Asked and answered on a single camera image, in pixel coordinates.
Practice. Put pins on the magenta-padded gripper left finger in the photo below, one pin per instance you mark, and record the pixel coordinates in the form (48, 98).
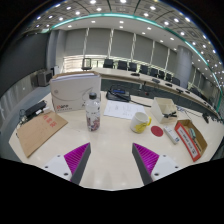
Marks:
(76, 156)

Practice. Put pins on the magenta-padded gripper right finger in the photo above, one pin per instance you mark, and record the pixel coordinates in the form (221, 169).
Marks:
(147, 157)

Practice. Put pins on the clear plastic water bottle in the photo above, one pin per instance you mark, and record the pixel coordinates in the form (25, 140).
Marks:
(93, 115)

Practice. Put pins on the flat round red coaster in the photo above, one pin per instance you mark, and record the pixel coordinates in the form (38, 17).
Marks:
(157, 131)

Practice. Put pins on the small white remote control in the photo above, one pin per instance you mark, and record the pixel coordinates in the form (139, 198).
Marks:
(171, 134)

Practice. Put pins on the white mug with yellow print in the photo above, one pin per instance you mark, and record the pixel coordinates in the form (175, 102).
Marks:
(138, 122)

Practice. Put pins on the open red-edged cardboard box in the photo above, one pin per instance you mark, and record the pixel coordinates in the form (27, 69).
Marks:
(186, 141)

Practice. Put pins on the small open white box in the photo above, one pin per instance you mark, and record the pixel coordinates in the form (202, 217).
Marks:
(160, 111)

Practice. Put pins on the white printed paper sheet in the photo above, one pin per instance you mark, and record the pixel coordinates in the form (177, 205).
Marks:
(122, 109)

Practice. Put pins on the black desk device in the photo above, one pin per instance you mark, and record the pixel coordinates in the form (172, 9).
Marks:
(35, 109)

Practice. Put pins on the large white cardboard box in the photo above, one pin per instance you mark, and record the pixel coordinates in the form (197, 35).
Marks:
(71, 90)

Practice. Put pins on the black pouch bag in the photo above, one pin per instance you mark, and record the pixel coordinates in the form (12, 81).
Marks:
(118, 94)

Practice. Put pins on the grey boxy monitor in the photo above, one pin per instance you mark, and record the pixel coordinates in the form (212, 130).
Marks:
(44, 78)

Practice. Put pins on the row of black chairs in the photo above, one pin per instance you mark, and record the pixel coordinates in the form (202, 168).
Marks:
(133, 66)

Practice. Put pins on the single black chair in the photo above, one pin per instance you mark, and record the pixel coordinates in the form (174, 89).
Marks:
(86, 63)

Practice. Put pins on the group of ceiling lights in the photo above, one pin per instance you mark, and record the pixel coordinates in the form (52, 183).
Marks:
(145, 14)

